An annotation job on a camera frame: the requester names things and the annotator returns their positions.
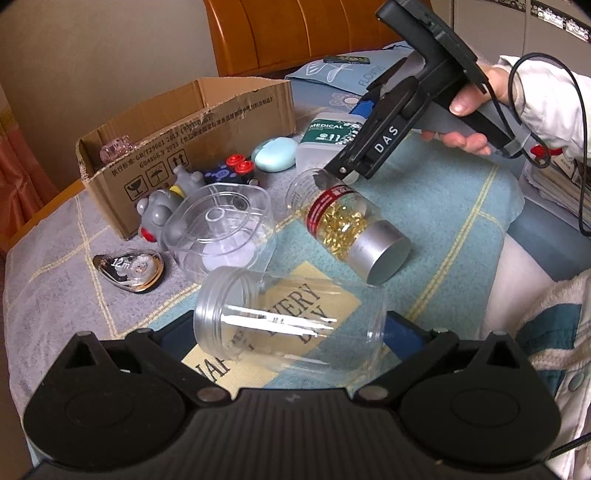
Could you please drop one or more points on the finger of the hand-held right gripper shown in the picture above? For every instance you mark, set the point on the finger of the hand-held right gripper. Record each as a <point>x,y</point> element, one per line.
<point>341,154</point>
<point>362,108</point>

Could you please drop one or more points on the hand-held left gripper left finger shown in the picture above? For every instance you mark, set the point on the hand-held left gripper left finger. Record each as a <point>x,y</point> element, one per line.
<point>175,337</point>

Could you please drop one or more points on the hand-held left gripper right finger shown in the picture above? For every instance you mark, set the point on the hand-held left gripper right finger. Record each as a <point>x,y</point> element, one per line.
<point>406,337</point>

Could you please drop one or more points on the white box with green label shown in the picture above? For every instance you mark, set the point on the white box with green label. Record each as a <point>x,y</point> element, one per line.
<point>323,131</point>

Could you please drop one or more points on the light blue oval case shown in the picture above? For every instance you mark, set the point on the light blue oval case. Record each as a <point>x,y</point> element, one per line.
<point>274,154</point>

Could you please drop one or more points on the capsule bottle with silver lid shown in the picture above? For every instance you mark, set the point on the capsule bottle with silver lid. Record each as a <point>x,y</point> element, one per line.
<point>341,226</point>

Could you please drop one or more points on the clear plastic jar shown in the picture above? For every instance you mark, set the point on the clear plastic jar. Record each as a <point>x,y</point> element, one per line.
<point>286,323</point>

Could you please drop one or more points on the black toy with red wheels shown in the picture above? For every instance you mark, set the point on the black toy with red wheels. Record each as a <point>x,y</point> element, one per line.
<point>221,175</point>

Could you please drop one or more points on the grey hippo toy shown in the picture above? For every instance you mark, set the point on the grey hippo toy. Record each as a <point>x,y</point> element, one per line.
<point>159,212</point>

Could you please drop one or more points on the cardboard box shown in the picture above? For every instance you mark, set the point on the cardboard box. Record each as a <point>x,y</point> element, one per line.
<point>194,134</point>

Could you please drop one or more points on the person's right forearm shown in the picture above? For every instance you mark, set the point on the person's right forearm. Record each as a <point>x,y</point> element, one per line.
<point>549,106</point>

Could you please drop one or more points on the person's right hand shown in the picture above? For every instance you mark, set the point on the person's right hand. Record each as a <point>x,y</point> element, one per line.
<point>496,78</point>

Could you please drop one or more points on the blue floral pillow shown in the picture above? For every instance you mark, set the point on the blue floral pillow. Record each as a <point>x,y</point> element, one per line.
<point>323,76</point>

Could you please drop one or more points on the dark green packet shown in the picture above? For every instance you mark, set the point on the dark green packet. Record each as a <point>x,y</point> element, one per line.
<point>346,59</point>

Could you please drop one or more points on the clear gold correction tape dispenser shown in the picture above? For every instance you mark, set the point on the clear gold correction tape dispenser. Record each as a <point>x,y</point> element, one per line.
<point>129,270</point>

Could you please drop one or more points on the wooden bed headboard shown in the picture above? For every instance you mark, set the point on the wooden bed headboard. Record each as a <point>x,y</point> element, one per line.
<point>300,32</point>

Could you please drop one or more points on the clear square plastic container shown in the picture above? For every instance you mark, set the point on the clear square plastic container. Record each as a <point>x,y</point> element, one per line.
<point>217,230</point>

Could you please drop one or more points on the white fleece clothing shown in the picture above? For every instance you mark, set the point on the white fleece clothing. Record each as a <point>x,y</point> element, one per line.
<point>568,360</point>

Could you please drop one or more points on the stack of papers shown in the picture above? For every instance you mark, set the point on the stack of papers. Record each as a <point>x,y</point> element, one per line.
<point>558,180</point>

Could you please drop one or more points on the blue bed sheet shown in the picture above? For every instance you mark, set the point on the blue bed sheet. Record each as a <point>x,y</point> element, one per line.
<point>545,240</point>

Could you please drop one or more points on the pink transparent plastic piece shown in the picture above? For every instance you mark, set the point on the pink transparent plastic piece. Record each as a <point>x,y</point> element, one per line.
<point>115,148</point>

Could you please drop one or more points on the pink curtain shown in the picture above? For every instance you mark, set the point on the pink curtain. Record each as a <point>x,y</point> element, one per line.
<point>23,175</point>

